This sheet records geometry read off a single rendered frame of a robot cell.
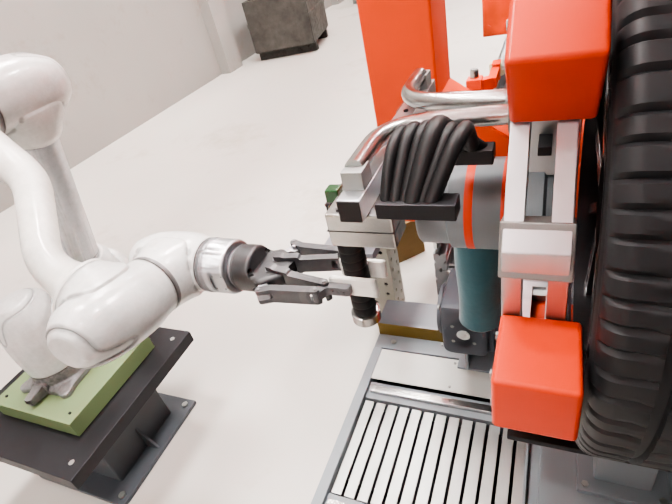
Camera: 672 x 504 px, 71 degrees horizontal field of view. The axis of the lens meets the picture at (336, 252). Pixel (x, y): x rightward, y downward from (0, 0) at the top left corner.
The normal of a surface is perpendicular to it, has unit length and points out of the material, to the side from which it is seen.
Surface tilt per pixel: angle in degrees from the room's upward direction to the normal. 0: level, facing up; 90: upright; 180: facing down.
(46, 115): 114
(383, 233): 90
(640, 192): 57
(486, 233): 94
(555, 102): 125
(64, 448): 0
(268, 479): 0
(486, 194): 49
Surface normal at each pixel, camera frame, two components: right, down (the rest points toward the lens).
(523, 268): -0.36, 0.60
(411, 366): -0.21, -0.80
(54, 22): 0.91, 0.05
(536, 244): -0.40, -0.15
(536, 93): -0.18, 0.95
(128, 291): 0.56, -0.56
